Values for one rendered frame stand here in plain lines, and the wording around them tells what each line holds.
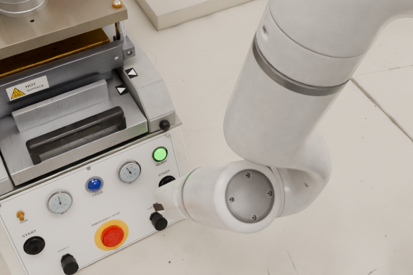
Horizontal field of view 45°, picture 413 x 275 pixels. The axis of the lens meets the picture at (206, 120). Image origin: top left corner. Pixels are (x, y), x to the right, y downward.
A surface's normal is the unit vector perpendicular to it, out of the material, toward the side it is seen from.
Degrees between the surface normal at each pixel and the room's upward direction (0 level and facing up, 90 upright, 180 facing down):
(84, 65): 90
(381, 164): 0
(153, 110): 41
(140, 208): 65
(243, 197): 34
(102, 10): 0
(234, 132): 84
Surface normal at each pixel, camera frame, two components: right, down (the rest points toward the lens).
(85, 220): 0.48, 0.35
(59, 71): 0.51, 0.68
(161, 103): 0.37, -0.04
